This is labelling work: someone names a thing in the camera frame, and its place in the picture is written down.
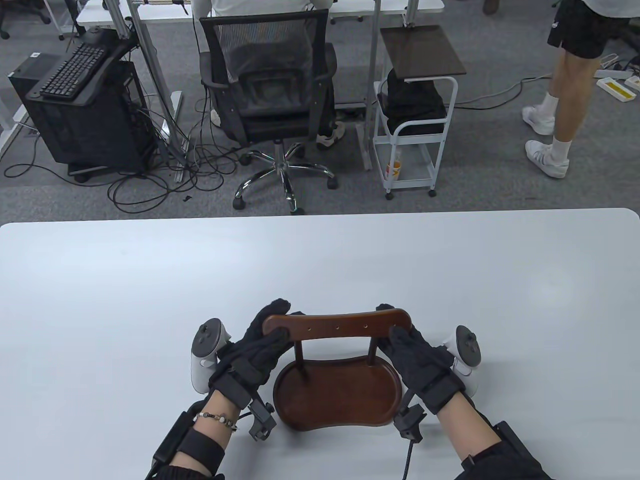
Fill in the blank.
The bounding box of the person's right forearm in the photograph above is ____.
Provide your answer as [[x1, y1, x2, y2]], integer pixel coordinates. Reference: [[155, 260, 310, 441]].
[[437, 397, 556, 480]]

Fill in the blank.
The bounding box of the black strapped electronics box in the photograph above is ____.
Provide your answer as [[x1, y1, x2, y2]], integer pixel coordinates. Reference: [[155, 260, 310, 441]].
[[152, 411, 193, 466], [492, 421, 532, 468]]

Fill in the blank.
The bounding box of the black bag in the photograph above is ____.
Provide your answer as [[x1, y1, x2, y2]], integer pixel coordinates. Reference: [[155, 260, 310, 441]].
[[377, 70, 447, 135]]

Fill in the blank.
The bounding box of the black office chair base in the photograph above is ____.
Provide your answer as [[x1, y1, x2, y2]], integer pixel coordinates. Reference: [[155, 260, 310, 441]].
[[0, 0, 51, 40]]

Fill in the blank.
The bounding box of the black white hand controller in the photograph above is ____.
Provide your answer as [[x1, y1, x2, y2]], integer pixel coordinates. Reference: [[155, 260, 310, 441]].
[[190, 318, 232, 395], [442, 325, 483, 398]]

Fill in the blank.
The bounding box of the person's left hand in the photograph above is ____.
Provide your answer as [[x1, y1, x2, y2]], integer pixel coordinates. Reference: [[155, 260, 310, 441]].
[[209, 298, 306, 410]]

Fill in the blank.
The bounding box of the person's right hand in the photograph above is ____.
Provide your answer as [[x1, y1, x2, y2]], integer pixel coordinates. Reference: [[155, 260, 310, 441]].
[[376, 303, 467, 415]]

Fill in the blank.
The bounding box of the white power strip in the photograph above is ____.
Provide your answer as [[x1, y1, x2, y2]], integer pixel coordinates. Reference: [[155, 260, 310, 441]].
[[595, 55, 632, 79]]

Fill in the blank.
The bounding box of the wooden key rack tray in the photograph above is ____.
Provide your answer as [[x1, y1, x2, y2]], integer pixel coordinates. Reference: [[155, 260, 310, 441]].
[[272, 356, 403, 433]]

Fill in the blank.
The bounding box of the bundle of black cables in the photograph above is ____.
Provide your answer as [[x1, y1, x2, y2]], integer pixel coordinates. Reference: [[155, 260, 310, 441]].
[[4, 95, 241, 213]]

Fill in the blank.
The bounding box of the black computer tower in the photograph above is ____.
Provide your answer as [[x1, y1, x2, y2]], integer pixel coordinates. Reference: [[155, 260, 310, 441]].
[[8, 54, 158, 173]]

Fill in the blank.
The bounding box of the black mesh office chair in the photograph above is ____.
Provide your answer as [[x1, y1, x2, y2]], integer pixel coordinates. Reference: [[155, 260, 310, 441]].
[[198, 9, 338, 215]]

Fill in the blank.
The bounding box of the white floor cable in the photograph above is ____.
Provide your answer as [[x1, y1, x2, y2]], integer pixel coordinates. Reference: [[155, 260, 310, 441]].
[[457, 75, 553, 107]]

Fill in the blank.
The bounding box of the dark wooden board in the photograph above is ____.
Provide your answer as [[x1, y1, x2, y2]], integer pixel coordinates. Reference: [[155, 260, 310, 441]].
[[380, 25, 467, 81]]

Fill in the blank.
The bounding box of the black keyboard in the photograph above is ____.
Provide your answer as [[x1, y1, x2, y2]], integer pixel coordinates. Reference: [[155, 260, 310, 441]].
[[40, 43, 108, 99]]

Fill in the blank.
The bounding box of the white rolling cart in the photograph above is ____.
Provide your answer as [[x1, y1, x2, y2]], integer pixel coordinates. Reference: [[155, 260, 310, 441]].
[[372, 75, 459, 201]]

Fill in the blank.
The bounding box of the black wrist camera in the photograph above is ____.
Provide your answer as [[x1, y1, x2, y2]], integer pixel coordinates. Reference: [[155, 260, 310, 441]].
[[247, 400, 277, 442], [395, 405, 427, 442]]

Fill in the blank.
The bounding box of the wooden key rack bar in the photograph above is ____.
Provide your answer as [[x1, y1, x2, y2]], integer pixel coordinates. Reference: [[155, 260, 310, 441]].
[[262, 308, 413, 342]]

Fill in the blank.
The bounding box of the person's left forearm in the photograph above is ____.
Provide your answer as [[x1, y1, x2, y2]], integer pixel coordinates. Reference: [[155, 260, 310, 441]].
[[147, 387, 241, 480]]

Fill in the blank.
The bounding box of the black keyboard tray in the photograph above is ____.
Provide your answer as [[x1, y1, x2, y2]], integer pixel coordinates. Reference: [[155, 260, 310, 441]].
[[26, 30, 138, 106]]

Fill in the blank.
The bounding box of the beaded bracelet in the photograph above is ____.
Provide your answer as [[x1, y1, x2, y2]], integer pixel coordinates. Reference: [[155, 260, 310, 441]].
[[194, 411, 238, 432]]

